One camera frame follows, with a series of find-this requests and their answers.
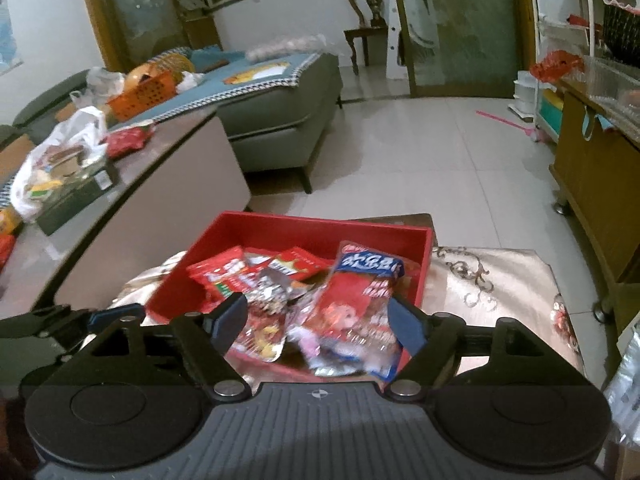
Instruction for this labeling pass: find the teal sofa blanket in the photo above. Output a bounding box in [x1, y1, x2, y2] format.
[145, 50, 322, 122]

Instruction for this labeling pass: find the red cardboard box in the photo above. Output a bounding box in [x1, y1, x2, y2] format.
[145, 211, 433, 386]

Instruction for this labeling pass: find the pink cushion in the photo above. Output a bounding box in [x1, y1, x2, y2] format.
[245, 35, 327, 62]

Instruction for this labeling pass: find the red gummy candy packet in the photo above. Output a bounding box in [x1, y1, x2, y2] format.
[186, 246, 251, 313]

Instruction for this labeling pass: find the white wire rack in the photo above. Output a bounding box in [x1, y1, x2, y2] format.
[527, 0, 609, 61]

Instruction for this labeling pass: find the small translucent plastic bag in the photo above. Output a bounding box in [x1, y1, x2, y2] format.
[87, 67, 127, 99]

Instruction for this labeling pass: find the orange basket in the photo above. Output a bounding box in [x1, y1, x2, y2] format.
[107, 62, 182, 123]

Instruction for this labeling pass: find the wooden chair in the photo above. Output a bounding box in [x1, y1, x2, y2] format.
[344, 0, 397, 77]

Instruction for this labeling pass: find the black woven basket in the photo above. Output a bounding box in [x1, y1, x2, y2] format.
[602, 0, 640, 59]

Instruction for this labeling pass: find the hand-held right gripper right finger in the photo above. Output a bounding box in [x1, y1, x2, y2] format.
[383, 296, 596, 401]

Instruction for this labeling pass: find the white plastic drawer unit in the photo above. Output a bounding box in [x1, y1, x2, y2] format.
[510, 71, 539, 122]

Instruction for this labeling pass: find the red snack packet yellow crown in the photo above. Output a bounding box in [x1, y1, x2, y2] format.
[270, 246, 333, 282]

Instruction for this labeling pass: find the blue and red snack bag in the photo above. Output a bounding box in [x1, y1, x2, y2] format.
[300, 240, 407, 382]

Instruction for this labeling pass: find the teal yellow drawer unit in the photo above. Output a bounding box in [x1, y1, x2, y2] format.
[537, 87, 567, 137]

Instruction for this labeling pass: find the grey sofa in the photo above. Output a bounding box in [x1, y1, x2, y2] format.
[12, 52, 344, 194]

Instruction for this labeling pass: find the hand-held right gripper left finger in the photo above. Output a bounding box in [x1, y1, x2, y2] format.
[37, 292, 251, 401]

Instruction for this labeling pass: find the wooden cabinet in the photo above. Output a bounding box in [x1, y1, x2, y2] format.
[550, 75, 640, 322]

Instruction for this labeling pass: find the white bag with paper roll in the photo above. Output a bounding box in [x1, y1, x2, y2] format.
[602, 325, 640, 442]

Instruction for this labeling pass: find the red foil packet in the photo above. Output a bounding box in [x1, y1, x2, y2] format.
[105, 126, 157, 161]

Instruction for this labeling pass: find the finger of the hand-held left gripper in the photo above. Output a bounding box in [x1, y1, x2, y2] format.
[0, 308, 147, 350]

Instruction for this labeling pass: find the glass sliding door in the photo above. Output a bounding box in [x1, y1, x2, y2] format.
[390, 0, 531, 99]

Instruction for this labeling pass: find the white plastic bag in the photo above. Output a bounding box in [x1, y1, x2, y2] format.
[10, 106, 109, 223]

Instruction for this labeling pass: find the clear plastic tray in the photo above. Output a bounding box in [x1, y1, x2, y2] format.
[582, 55, 640, 122]

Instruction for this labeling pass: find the pink fly swatter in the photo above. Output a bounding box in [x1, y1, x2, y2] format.
[476, 110, 544, 144]

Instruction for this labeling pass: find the dark green box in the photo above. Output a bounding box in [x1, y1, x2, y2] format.
[37, 160, 119, 237]

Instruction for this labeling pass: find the red plastic bag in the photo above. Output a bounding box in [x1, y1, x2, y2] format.
[530, 52, 584, 82]

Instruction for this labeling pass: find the curved coffee table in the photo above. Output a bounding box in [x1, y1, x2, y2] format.
[0, 107, 252, 312]

